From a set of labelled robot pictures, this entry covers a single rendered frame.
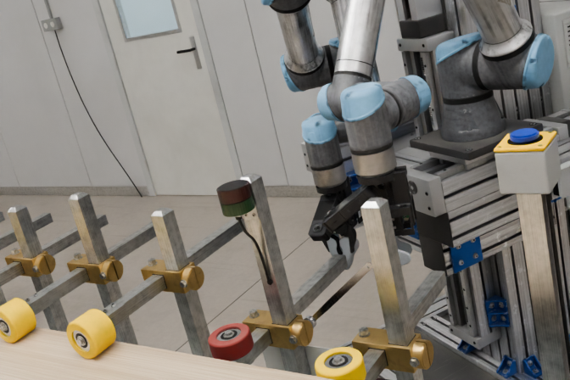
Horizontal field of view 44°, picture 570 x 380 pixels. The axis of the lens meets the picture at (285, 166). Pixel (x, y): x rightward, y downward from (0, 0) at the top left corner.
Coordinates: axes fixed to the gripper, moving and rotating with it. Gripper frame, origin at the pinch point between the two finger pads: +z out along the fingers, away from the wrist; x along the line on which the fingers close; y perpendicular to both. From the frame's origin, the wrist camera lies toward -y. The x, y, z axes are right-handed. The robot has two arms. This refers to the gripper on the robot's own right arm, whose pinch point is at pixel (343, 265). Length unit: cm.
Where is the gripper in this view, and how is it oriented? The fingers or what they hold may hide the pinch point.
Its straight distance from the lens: 168.5
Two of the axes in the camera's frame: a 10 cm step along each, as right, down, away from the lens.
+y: 5.3, -3.6, 7.7
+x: -8.2, 0.2, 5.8
